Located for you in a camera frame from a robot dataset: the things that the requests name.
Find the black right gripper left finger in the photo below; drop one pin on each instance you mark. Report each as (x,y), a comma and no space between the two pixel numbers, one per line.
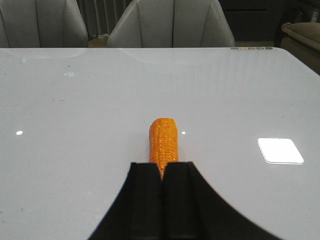
(136,213)

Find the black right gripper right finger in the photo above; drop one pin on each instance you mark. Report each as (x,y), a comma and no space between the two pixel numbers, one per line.
(194,211)

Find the orange corn cob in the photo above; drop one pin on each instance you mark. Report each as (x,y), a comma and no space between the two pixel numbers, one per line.
(163,143)

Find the coloured dot sticker strip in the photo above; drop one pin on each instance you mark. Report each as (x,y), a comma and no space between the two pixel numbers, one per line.
(245,48)

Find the grey leather chair right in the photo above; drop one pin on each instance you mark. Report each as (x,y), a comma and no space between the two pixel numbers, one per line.
(172,24)

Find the grey leather chair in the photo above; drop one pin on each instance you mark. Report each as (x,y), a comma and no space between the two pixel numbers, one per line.
(41,24)
(172,24)

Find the grey leather chair left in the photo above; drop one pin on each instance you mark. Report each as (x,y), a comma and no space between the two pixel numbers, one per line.
(41,24)

